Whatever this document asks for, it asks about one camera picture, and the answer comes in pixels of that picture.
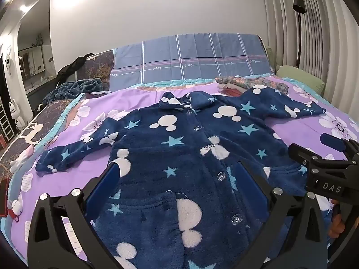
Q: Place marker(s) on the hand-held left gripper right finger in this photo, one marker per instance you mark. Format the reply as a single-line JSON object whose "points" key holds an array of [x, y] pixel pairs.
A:
{"points": [[248, 180]]}

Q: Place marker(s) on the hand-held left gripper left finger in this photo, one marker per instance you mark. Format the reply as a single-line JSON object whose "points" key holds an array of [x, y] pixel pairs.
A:
{"points": [[103, 185]]}

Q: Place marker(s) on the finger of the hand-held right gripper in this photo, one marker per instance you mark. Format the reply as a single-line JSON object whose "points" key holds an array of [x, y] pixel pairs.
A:
{"points": [[332, 141], [311, 162]]}

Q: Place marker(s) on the blue fleece star-print jacket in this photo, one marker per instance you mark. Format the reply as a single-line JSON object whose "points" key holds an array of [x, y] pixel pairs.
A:
{"points": [[168, 157]]}

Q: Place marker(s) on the person's right hand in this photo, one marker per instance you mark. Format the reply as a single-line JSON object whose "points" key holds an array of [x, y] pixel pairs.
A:
{"points": [[337, 224]]}

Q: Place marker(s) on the purple floral bedsheet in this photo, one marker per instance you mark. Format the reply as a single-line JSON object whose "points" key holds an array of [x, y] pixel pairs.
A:
{"points": [[294, 129]]}

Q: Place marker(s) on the green pillow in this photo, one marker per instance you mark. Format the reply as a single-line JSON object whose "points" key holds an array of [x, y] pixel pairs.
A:
{"points": [[269, 57], [301, 78]]}

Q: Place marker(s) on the dark coral-print bedspread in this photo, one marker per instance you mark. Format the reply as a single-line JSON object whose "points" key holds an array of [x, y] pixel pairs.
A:
{"points": [[36, 129]]}

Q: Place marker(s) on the white pink plush toy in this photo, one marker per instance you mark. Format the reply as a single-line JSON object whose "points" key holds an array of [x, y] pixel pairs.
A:
{"points": [[19, 159]]}

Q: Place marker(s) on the small white red toy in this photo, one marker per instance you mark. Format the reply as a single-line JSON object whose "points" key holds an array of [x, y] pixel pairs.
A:
{"points": [[16, 207]]}

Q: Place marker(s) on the white pleated curtain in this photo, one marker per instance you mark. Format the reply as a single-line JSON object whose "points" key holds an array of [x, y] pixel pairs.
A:
{"points": [[322, 47]]}

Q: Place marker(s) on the folded beige garment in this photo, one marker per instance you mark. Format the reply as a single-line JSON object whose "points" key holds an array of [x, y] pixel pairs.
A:
{"points": [[228, 86]]}

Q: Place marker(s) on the folded floral garment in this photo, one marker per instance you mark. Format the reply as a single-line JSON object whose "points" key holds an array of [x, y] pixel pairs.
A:
{"points": [[252, 80]]}

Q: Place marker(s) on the red phone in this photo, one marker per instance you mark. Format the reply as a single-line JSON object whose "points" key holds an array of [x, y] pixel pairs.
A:
{"points": [[4, 199]]}

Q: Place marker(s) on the dark teal blanket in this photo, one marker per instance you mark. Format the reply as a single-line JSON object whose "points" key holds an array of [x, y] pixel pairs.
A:
{"points": [[75, 86]]}

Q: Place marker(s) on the white cat figurine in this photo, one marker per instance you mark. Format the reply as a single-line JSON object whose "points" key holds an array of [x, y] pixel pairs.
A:
{"points": [[15, 115]]}

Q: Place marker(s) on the white rack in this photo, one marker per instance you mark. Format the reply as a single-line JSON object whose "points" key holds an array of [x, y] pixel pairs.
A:
{"points": [[5, 123]]}

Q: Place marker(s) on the black garment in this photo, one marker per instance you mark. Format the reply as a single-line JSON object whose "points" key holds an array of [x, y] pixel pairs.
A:
{"points": [[74, 67]]}

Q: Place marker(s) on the blue plaid pillow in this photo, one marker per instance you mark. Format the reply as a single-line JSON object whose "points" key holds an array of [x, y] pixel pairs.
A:
{"points": [[196, 58]]}

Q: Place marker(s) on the black floor lamp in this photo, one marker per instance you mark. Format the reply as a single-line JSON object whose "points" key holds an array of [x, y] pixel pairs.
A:
{"points": [[298, 4]]}

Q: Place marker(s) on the white wall ornament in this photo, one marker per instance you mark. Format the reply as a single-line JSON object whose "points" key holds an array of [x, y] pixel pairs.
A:
{"points": [[7, 63]]}

